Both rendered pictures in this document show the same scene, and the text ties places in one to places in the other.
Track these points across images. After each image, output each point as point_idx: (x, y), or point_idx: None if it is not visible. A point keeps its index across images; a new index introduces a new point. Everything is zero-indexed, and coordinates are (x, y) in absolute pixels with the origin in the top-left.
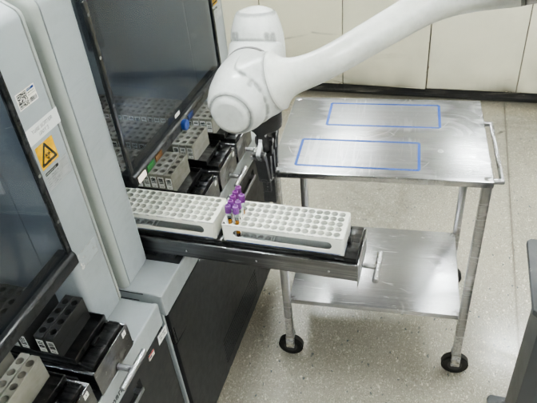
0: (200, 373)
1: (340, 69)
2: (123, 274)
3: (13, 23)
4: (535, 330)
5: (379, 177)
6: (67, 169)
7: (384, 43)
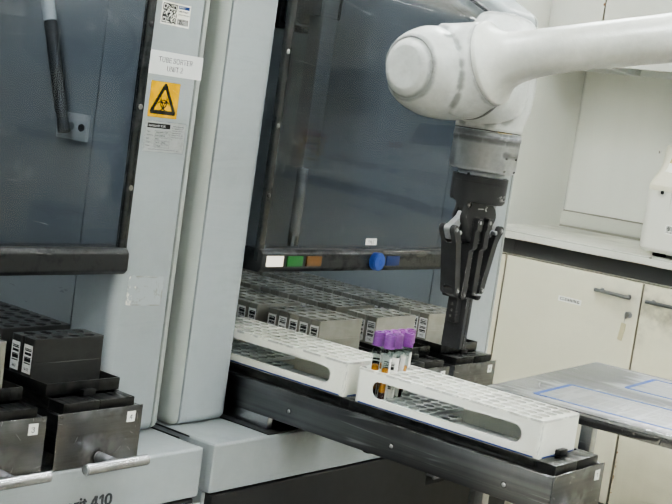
0: None
1: (579, 53)
2: (176, 392)
3: None
4: None
5: (671, 437)
6: (177, 146)
7: (654, 43)
